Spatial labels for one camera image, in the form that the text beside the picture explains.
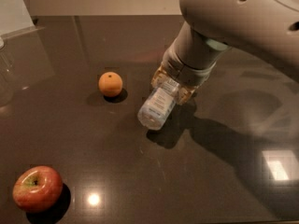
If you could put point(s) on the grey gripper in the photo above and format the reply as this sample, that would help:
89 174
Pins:
184 68

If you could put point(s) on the blue plastic water bottle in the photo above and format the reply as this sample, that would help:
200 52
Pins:
155 111

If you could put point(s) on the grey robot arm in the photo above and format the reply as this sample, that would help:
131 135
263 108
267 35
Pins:
263 28

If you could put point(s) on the orange fruit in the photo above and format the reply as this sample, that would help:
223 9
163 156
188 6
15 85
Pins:
110 84

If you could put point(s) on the clear glass jar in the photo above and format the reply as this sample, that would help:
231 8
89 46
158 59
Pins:
6 73

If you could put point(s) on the white slanted panel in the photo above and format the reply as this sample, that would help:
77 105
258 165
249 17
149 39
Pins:
15 19

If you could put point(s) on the red apple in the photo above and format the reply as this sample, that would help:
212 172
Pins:
38 189

